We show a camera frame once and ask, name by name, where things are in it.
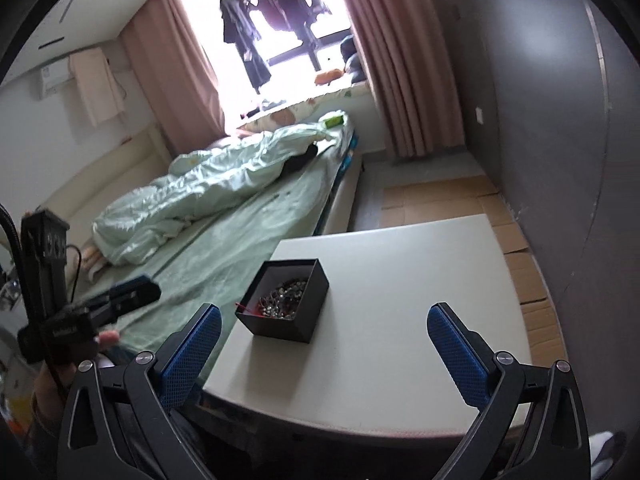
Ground pink curtain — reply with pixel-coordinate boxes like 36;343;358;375
325;0;466;158
122;0;228;156

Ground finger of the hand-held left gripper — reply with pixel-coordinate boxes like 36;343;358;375
75;296;137;327
107;275;162;306

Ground white object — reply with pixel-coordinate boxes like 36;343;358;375
587;430;628;480

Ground printed window seat cushion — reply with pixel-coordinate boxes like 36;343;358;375
235;87;371;133

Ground black square box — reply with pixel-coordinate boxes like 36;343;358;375
235;258;330;345

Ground light green bed sheet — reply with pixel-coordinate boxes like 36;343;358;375
75;110;358;396

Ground light green quilt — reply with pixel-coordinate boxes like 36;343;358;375
92;124;337;267

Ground blue mattress pad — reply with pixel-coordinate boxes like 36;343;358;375
327;130;363;181

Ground beige bed headboard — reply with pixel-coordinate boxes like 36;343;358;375
25;125;176;231

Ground pile of jewelry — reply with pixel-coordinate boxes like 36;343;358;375
257;278;310;320

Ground window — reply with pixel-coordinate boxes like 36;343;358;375
177;0;361;126

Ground grey wardrobe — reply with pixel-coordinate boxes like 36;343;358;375
432;0;640;411

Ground pink pillow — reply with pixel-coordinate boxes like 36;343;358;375
77;245;108;281

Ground white bed base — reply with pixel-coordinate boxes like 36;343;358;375
315;155;366;237

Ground hanging dark clothes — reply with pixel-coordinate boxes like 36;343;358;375
219;0;333;95

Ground white air conditioner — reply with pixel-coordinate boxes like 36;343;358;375
37;57;76;101

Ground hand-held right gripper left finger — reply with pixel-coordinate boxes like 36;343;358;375
56;302;223;480

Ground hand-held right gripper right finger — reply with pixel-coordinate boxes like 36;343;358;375
426;302;592;480

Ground beige towel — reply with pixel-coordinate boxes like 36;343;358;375
69;49;126;128

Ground person's left forearm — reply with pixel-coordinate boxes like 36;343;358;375
30;365;68;436

